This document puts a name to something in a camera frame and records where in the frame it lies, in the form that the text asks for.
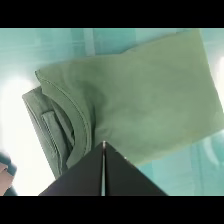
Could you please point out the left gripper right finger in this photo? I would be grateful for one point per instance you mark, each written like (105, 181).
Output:
(128, 180)

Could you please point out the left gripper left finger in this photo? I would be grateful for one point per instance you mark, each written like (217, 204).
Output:
(85, 178)

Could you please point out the green T-shirt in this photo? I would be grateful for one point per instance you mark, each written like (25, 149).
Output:
(143, 100)

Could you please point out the person's hand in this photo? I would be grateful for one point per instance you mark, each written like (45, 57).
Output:
(4, 178)

